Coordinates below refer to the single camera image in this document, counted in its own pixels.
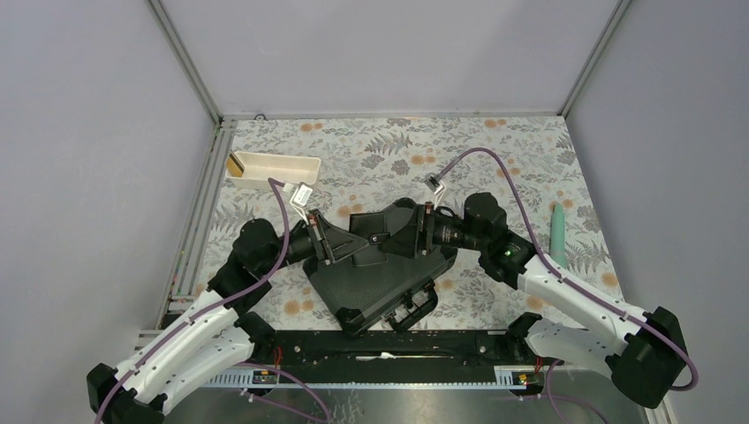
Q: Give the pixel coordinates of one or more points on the mint green tube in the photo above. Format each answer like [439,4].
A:
[557,242]

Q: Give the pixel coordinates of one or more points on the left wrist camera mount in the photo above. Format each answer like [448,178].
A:
[300,196]

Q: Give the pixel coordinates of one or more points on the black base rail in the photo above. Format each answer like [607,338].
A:
[453,357]

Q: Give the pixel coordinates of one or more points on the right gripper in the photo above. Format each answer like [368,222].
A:
[418,234]

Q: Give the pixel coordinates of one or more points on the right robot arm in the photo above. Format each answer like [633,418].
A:
[641,352]

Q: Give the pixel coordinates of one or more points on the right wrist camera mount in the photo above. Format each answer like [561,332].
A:
[436,187]

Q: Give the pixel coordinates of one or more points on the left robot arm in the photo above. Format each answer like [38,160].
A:
[219,329]

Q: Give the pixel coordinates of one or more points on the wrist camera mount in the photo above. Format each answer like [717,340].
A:
[300,196]
[436,187]

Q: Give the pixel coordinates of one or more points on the white plastic tray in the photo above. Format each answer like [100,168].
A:
[259,167]

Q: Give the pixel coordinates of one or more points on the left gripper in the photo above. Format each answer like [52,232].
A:
[332,244]

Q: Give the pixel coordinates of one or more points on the dark grey hard case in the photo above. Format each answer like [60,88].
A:
[401,290]

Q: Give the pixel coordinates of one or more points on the floral tablecloth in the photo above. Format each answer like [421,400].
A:
[369,162]

